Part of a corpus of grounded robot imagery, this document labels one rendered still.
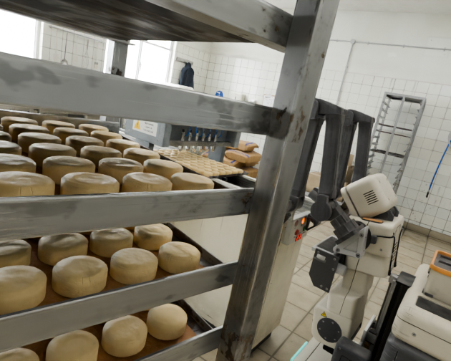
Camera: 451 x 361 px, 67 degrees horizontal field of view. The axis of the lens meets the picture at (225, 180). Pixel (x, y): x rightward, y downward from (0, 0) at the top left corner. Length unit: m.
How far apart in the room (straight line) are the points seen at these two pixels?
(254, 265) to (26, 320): 0.22
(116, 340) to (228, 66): 6.59
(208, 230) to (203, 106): 1.64
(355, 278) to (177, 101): 1.32
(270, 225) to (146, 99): 0.19
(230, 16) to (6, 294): 0.29
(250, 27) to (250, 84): 6.22
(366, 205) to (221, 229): 0.81
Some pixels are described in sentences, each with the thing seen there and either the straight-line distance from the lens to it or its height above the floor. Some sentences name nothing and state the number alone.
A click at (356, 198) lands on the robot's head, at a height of 1.06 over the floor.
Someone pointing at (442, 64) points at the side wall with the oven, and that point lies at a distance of 5.74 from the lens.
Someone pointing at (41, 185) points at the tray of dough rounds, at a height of 1.24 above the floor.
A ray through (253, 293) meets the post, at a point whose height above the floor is 1.13.
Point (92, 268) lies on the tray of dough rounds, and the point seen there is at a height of 1.15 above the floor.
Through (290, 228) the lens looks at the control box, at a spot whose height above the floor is 0.79.
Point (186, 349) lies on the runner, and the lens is 0.43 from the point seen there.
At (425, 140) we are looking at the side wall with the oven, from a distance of 5.64.
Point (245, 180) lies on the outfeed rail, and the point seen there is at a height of 0.88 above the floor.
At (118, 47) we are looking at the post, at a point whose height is 1.39.
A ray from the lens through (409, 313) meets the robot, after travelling 1.30.
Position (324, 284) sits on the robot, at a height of 0.69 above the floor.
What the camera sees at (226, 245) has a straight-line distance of 1.87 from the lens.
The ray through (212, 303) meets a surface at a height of 0.21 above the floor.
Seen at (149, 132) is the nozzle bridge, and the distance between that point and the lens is 1.91.
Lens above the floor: 1.34
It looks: 13 degrees down
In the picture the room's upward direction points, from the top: 12 degrees clockwise
